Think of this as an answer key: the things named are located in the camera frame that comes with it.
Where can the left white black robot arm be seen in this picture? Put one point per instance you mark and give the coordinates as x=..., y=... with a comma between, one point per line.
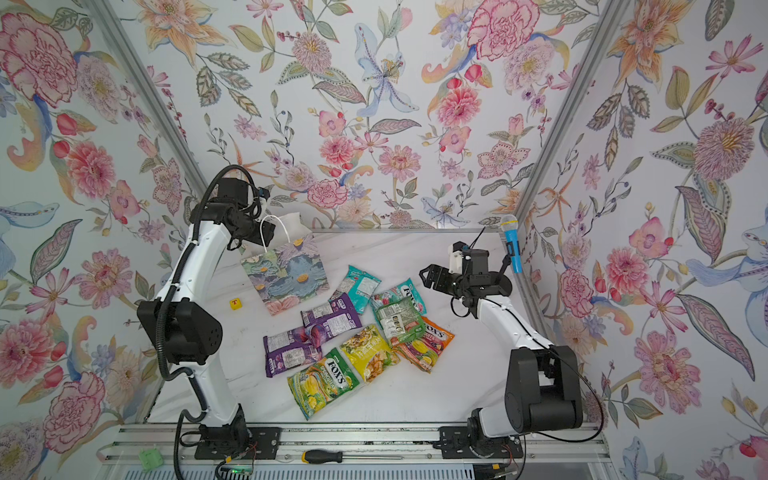
x=185, y=336

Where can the green snack packet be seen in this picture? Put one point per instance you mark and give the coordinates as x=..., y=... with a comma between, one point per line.
x=400, y=321

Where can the black yellow screwdriver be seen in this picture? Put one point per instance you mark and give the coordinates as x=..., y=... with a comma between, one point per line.
x=320, y=456

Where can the upper purple snack packet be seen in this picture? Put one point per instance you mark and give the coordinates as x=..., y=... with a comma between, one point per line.
x=330, y=320

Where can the orange Fox's fruits candy bag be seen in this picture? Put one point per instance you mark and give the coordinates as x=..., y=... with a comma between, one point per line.
x=424, y=352

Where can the yellow-green chips bag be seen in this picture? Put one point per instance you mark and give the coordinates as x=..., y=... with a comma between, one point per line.
x=369, y=353

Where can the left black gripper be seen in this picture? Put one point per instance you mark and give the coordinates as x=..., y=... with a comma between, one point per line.
x=266, y=232

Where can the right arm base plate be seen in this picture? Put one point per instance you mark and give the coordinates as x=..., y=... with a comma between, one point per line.
x=462, y=442

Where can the green Fox's candy bag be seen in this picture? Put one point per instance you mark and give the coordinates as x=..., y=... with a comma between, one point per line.
x=322, y=383

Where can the lower purple snack packet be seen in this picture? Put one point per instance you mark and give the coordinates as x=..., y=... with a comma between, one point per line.
x=289, y=350

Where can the floral paper gift bag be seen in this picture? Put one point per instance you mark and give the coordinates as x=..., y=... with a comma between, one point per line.
x=289, y=270

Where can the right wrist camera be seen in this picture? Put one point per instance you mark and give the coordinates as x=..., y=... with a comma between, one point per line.
x=460, y=261

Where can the teal Fox's candy bag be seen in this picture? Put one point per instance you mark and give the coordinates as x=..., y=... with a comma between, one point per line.
x=404, y=290

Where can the purple snack packet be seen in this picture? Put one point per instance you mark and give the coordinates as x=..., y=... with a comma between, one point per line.
x=330, y=320
x=289, y=350

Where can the teal snack packet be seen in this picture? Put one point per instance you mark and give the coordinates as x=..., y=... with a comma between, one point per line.
x=359, y=285

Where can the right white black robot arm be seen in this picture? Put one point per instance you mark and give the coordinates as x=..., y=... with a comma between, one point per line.
x=542, y=390

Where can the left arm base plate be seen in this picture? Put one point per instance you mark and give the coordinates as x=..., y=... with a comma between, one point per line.
x=259, y=443

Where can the blue toy microphone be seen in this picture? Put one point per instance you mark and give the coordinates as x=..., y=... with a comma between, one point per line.
x=509, y=226

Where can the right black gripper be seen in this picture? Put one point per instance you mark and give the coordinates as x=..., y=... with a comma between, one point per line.
x=436, y=271

